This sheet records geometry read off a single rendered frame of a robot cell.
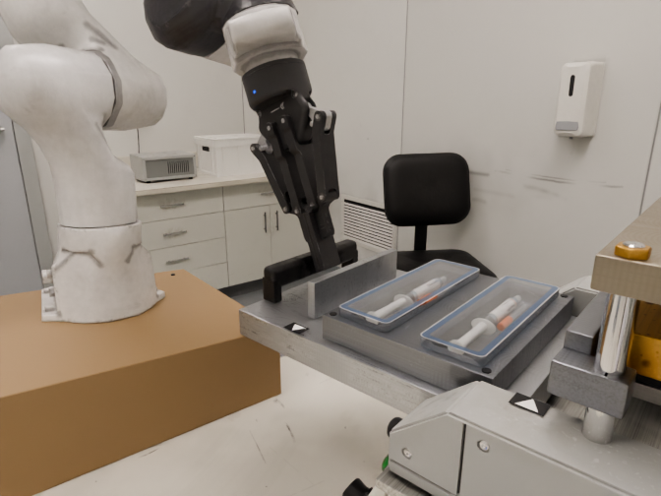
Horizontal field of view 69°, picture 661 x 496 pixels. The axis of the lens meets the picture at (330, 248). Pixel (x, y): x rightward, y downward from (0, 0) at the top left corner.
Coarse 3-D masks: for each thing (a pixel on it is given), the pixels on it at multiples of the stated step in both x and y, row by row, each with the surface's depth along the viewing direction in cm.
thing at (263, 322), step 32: (384, 256) 57; (320, 288) 49; (352, 288) 54; (256, 320) 50; (288, 320) 50; (320, 320) 49; (288, 352) 48; (320, 352) 45; (352, 352) 43; (544, 352) 43; (352, 384) 43; (384, 384) 40; (416, 384) 38; (512, 384) 38; (544, 384) 39
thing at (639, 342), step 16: (640, 304) 32; (656, 304) 32; (640, 320) 29; (656, 320) 29; (640, 336) 28; (656, 336) 27; (640, 352) 28; (656, 352) 27; (640, 368) 28; (656, 368) 27; (640, 384) 28; (656, 384) 28; (656, 400) 28
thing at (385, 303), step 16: (416, 272) 53; (432, 272) 53; (448, 272) 53; (464, 272) 53; (384, 288) 49; (400, 288) 49; (416, 288) 49; (432, 288) 49; (352, 304) 45; (368, 304) 45; (384, 304) 45; (400, 304) 45; (416, 304) 45; (384, 320) 42
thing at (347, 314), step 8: (408, 272) 53; (464, 280) 51; (448, 288) 49; (456, 288) 50; (440, 296) 48; (424, 304) 45; (432, 304) 47; (344, 312) 44; (352, 312) 43; (408, 312) 43; (416, 312) 45; (352, 320) 44; (360, 320) 43; (368, 320) 42; (376, 320) 42; (392, 320) 42; (400, 320) 43; (376, 328) 42; (384, 328) 41; (392, 328) 42
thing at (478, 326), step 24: (504, 288) 49; (528, 288) 49; (552, 288) 49; (456, 312) 43; (480, 312) 43; (504, 312) 43; (528, 312) 43; (432, 336) 39; (456, 336) 39; (480, 336) 39; (504, 336) 39
